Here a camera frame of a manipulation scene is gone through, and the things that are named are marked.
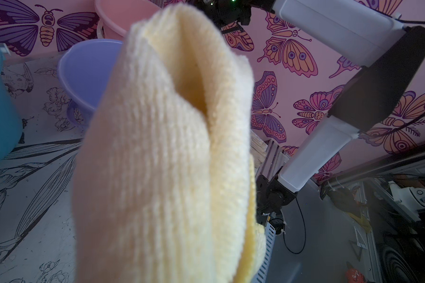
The pink plastic bucket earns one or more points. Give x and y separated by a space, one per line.
117 16

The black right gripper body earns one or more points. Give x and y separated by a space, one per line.
225 12

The purple plastic bucket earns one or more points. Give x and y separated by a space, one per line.
83 72

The yellow cleaning cloth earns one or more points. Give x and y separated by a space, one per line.
164 187

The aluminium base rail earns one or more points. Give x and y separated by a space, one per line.
269 159

